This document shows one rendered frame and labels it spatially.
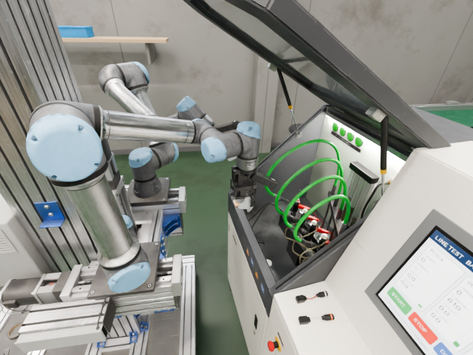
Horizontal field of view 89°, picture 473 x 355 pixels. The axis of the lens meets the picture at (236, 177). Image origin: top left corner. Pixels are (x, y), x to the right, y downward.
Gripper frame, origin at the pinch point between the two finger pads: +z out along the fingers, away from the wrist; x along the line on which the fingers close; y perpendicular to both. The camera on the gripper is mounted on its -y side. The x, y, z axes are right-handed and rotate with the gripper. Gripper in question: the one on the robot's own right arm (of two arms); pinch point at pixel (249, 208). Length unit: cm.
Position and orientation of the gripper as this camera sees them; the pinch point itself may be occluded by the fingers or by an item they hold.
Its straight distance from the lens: 96.3
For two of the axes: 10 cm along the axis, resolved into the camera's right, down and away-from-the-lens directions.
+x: 2.7, 5.4, -8.0
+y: -9.6, 1.3, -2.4
